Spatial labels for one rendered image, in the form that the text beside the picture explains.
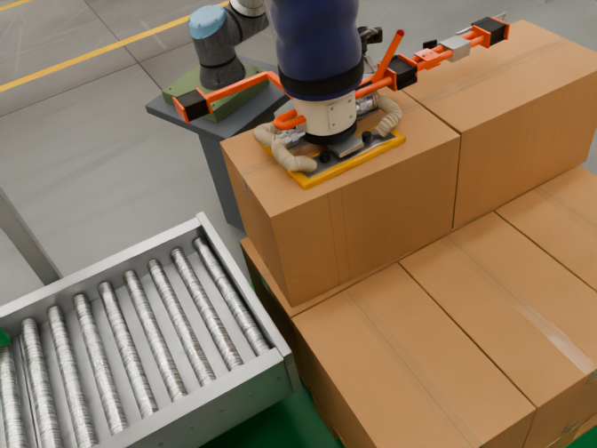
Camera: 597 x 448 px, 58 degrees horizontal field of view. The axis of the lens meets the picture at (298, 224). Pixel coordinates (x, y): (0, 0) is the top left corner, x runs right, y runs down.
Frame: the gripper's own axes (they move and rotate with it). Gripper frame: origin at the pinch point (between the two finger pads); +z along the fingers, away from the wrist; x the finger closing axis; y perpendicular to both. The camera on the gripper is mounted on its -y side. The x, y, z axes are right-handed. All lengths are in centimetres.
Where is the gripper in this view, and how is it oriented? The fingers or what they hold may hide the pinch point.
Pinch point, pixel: (380, 54)
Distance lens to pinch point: 175.5
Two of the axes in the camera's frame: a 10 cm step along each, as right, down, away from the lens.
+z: 5.0, 5.6, -6.6
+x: -1.4, -7.0, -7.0
